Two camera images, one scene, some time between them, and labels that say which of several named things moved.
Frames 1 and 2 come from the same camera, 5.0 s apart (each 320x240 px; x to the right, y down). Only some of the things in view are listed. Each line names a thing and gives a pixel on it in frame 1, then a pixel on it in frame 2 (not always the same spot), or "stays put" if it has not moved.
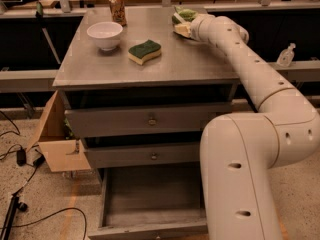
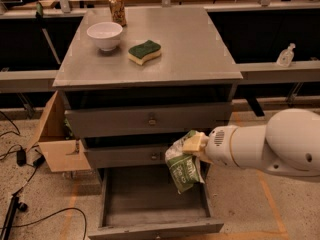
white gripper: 197,27 -> 218,146
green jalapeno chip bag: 186,14 -> 184,168
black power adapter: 21,157 stays put
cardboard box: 60,153 stays put
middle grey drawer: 143,155 stays put
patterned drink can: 118,8 stays put
